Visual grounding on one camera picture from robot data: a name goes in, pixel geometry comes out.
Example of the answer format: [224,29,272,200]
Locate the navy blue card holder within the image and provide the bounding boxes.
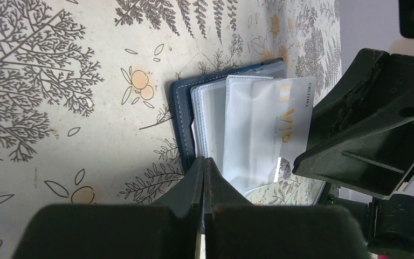
[169,58,286,173]

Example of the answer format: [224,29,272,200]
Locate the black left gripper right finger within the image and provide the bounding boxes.
[204,158,370,258]

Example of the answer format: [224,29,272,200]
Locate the white VIP card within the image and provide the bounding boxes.
[222,76,317,193]

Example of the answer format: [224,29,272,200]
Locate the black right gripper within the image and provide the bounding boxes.
[293,49,414,258]

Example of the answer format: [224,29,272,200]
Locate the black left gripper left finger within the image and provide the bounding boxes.
[13,157,205,258]

